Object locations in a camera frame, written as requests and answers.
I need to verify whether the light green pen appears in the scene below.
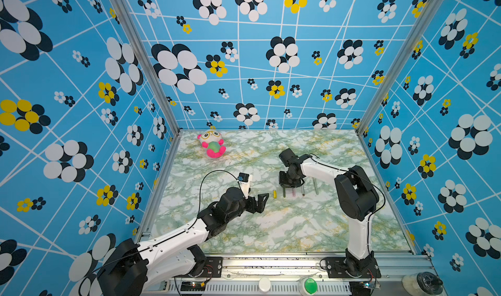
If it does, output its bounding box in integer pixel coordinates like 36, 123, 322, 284
313, 178, 319, 196

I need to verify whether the aluminium corner post left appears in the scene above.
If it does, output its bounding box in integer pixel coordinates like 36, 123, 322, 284
110, 0, 180, 138

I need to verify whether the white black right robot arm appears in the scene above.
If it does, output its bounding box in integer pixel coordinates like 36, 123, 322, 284
279, 149, 379, 277

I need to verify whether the aluminium corner post right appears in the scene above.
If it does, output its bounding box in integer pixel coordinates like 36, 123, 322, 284
356, 0, 444, 138

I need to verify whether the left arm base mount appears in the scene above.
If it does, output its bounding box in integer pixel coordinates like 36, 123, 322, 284
182, 245, 223, 279

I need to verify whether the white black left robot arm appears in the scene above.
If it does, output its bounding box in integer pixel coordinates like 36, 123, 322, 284
97, 187, 270, 295

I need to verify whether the aluminium corner post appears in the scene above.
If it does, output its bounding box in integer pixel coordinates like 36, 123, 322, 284
356, 0, 444, 138
110, 0, 180, 138

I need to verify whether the white round button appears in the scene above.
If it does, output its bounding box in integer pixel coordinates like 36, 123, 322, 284
258, 277, 271, 294

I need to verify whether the pink white plush toy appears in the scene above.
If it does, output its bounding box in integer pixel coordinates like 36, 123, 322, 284
197, 130, 226, 159

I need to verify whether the green push button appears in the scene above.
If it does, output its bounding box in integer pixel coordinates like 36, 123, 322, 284
298, 277, 318, 296

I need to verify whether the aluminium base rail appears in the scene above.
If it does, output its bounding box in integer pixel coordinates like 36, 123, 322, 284
140, 252, 437, 295

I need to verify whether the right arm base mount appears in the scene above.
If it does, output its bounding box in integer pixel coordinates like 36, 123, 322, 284
320, 256, 382, 280

